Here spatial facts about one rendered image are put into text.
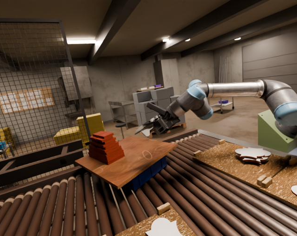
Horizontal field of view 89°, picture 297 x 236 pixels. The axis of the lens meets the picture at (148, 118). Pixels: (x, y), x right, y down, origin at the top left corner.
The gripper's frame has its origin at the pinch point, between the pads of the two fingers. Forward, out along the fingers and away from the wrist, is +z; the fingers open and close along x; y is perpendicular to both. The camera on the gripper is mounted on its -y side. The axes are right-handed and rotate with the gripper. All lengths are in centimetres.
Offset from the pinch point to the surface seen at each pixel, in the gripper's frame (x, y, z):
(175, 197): 5.1, 34.6, 5.4
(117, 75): 495, -458, 207
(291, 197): 14, 56, -35
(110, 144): 2.0, -7.2, 23.0
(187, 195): 7.2, 37.1, 0.2
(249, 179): 23, 47, -25
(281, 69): 847, -68, -368
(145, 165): 5.6, 14.0, 11.1
